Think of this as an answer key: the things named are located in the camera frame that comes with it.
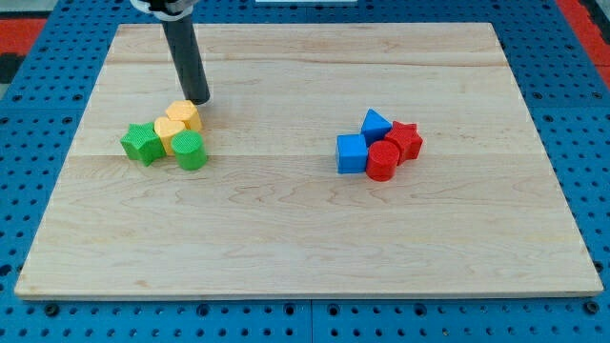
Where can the green cylinder block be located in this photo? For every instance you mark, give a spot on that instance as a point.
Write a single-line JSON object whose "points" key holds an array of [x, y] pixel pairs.
{"points": [[189, 150]]}

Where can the blue cube block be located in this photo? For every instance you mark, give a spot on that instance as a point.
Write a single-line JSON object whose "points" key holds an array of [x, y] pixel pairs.
{"points": [[351, 153]]}

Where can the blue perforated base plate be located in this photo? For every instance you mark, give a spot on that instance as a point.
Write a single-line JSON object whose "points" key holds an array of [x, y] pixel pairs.
{"points": [[563, 90]]}

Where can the green star block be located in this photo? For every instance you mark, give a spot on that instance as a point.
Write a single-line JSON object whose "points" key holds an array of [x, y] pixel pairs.
{"points": [[142, 143]]}

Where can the red star block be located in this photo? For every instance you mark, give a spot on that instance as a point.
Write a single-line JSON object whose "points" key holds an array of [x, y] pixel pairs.
{"points": [[407, 139]]}

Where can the light wooden board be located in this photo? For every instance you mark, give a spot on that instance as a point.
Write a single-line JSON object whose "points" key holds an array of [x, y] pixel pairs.
{"points": [[479, 213]]}

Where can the red cylinder block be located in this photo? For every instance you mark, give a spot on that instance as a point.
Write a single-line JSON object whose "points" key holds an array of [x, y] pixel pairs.
{"points": [[382, 160]]}

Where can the blue triangle block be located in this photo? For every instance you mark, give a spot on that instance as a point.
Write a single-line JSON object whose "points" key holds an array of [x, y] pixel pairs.
{"points": [[374, 127]]}

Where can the yellow heart block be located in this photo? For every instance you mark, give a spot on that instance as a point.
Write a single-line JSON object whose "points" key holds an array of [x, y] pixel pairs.
{"points": [[166, 129]]}

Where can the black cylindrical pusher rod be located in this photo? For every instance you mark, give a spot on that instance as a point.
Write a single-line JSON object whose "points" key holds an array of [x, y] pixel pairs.
{"points": [[187, 60]]}

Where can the yellow hexagon block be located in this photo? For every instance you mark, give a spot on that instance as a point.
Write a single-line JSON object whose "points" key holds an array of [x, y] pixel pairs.
{"points": [[186, 112]]}

